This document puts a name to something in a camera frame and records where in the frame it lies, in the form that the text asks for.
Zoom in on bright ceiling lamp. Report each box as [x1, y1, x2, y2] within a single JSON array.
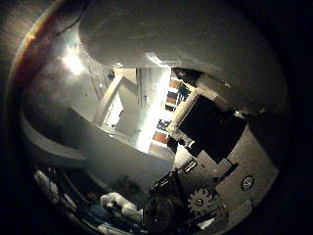
[[62, 48, 86, 76]]

